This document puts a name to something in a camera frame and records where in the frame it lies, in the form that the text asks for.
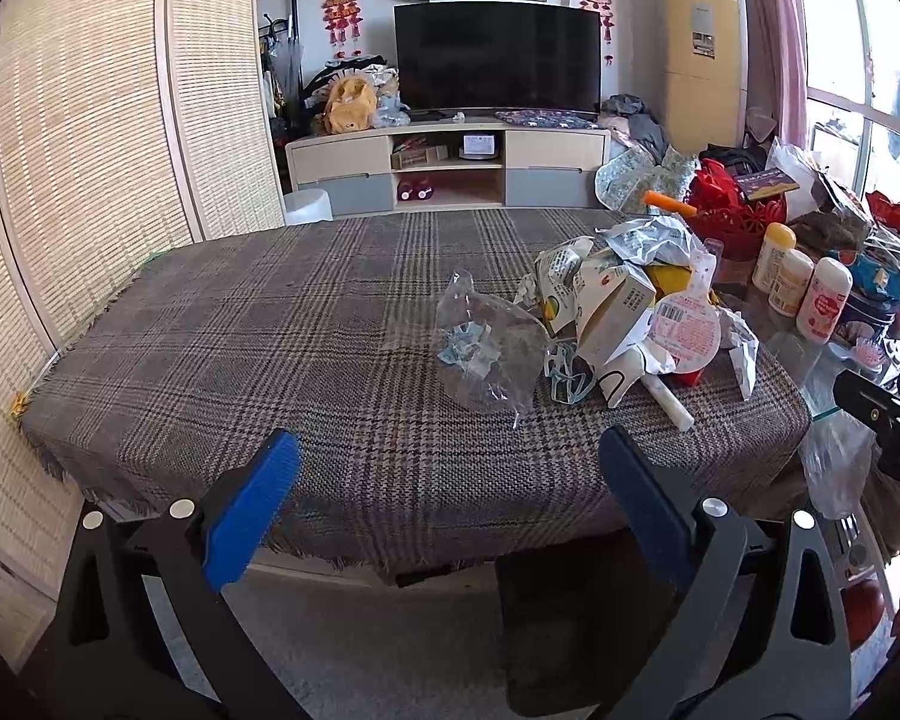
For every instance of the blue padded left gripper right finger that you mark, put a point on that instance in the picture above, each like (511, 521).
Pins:
(758, 630)

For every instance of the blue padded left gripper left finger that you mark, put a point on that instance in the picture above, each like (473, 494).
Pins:
(110, 658)

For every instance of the silver white wrapper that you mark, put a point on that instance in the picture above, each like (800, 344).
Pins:
(742, 346)

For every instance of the yellow capped white tube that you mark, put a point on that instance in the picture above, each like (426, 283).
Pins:
(675, 410)

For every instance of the clear plastic bag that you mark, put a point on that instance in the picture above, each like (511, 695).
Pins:
(490, 353)

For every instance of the red ball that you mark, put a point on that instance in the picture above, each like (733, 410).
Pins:
(863, 610)

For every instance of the white pink-label bottle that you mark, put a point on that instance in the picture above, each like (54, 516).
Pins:
(824, 300)

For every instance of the white orange-label bottle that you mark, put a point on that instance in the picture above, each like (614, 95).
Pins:
(791, 282)

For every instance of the plaid grey table cloth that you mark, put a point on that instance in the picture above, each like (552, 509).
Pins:
(324, 330)

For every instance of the yellow-capped white bottle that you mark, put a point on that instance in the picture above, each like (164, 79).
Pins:
(778, 240)

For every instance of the red cup with foil lid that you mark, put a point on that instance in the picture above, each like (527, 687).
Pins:
(687, 326)

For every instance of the red openwork basket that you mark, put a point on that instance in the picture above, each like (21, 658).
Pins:
(724, 214)

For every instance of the yellow crumpled paper bag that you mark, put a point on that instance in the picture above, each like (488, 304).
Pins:
(667, 279)

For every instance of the grey white mailer bag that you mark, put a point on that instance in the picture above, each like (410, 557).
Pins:
(653, 239)

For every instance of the white cardboard box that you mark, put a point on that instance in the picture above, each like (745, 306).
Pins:
(611, 300)

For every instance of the cream grey tv cabinet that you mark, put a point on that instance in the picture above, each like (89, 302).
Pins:
(478, 163)

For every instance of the white rainbow-logo carton box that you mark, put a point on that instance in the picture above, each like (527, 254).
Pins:
(555, 270)

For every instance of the yellow plush toy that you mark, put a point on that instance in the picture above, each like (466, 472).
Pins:
(350, 106)

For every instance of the bamboo folding screen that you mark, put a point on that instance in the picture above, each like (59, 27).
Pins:
(127, 128)

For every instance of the beige standing air conditioner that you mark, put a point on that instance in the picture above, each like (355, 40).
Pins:
(706, 73)

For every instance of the black flat television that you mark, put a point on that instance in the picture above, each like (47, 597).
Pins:
(498, 54)

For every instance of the orange handle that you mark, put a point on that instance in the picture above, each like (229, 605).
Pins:
(668, 204)

